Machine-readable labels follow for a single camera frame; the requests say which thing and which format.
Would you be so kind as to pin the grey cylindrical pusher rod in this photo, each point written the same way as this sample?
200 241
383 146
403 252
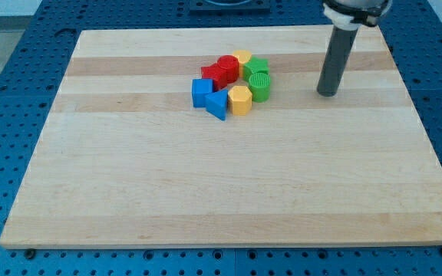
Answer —
336 57

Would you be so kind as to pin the yellow hexagonal prism block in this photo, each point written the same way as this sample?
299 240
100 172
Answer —
239 100

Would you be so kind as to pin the blue triangular prism block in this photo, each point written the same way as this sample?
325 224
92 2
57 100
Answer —
216 103

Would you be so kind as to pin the red star block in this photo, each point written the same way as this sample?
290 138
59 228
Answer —
216 74

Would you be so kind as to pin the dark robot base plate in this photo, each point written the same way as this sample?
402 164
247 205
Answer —
230 6

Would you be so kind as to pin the yellow cylinder block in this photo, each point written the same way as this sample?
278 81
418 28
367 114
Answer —
243 57

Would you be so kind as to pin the blue perforated table plate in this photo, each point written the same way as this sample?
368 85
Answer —
30 80

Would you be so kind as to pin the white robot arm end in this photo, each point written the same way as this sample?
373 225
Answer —
350 15

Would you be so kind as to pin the green star block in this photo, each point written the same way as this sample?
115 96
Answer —
255 65

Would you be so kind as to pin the blue cube block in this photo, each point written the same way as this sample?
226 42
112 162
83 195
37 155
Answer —
199 89

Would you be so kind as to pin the light wooden board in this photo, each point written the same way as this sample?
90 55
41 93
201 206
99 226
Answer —
124 160

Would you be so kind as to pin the red cylinder block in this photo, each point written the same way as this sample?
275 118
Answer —
230 64

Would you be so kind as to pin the green cylinder block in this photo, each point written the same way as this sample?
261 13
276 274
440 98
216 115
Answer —
259 84

